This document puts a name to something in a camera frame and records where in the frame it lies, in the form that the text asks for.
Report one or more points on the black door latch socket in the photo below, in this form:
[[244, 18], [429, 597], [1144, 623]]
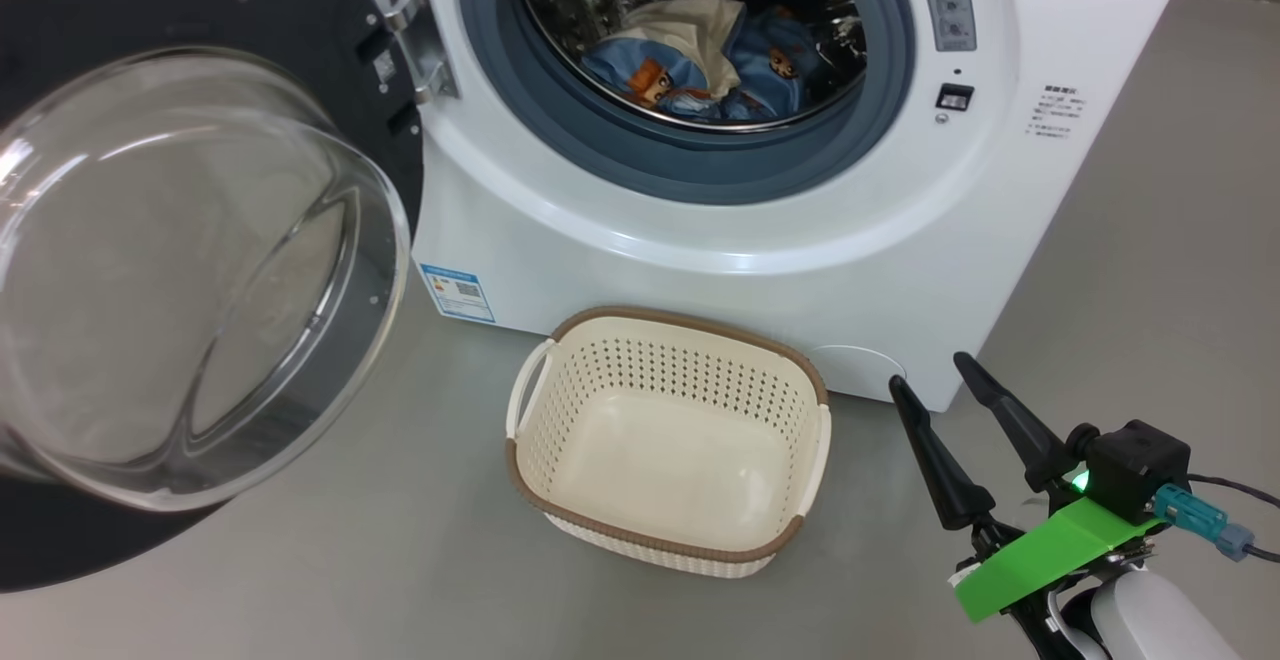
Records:
[[954, 97]]

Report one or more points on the blue energy label sticker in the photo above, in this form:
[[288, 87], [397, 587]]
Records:
[[457, 292]]

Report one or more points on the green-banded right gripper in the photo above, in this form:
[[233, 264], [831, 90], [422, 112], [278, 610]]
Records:
[[1050, 560]]

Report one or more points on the cream perforated plastic laundry basket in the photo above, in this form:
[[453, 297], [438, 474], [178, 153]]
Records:
[[670, 460]]

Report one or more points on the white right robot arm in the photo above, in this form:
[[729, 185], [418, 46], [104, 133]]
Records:
[[1150, 625]]

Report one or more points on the small printed text sticker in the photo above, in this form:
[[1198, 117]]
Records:
[[1060, 112]]

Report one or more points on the metal door hinge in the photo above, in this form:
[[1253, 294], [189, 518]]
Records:
[[420, 30]]

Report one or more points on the black glass washing machine door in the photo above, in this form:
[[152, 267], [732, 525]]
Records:
[[150, 270]]

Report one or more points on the blue bear print garment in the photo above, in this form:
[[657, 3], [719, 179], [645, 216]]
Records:
[[780, 65]]

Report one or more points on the grey warning label sticker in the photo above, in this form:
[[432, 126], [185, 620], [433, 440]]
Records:
[[945, 0]]

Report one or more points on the white front-load washing machine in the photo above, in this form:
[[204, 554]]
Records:
[[800, 270]]

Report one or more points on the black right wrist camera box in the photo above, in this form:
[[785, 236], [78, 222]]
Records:
[[1135, 470]]

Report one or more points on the cream cloth garment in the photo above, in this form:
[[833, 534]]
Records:
[[690, 35]]

